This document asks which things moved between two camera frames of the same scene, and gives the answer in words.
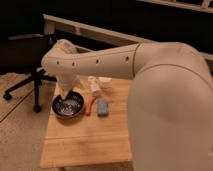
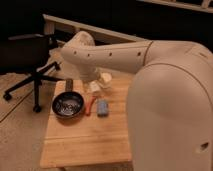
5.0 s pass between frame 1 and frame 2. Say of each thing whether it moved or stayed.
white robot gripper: moved
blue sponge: stayed
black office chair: stayed
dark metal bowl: stayed
